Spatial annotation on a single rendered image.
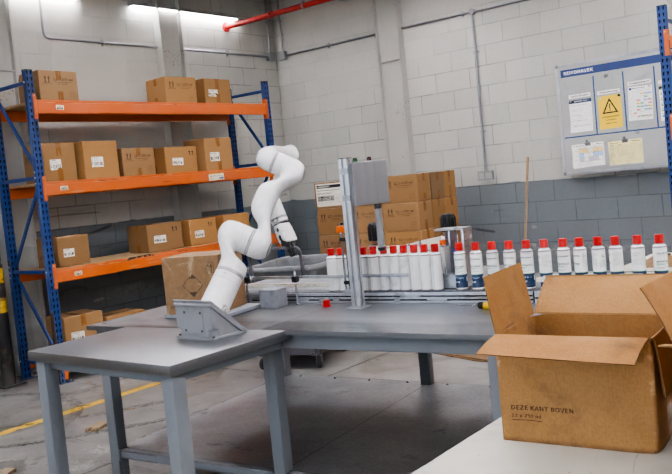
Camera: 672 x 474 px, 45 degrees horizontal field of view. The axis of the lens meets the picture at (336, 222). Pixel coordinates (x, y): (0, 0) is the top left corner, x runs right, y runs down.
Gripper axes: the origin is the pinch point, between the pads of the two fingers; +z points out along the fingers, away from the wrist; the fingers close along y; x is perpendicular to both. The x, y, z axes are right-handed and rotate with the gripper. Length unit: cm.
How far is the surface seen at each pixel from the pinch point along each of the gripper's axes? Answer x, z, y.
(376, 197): -60, -3, -10
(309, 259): 154, -23, 235
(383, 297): -41, 38, -5
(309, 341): -35, 44, -61
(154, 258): 282, -80, 195
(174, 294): 39, -1, -46
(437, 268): -70, 36, -2
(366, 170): -63, -16, -13
